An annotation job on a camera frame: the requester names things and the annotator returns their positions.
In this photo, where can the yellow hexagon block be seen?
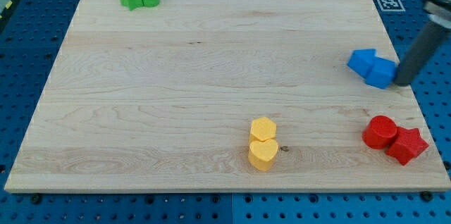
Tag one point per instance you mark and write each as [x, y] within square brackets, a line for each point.
[262, 129]

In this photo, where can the yellow heart block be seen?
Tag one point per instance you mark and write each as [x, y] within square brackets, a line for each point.
[262, 155]

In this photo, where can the red cylinder block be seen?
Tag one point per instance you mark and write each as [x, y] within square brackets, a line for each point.
[380, 132]

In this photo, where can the blue cube block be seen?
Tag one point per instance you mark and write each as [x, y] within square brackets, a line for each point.
[381, 73]

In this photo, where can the white fiducial marker tag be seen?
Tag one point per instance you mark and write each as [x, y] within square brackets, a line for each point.
[391, 5]

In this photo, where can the blue triangle block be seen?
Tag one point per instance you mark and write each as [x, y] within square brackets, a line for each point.
[361, 61]

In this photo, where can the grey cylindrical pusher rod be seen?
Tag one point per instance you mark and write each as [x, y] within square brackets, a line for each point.
[430, 38]

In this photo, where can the wooden board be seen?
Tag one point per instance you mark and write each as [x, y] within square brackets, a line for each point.
[161, 99]

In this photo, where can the red star block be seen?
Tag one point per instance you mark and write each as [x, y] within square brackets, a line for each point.
[407, 145]

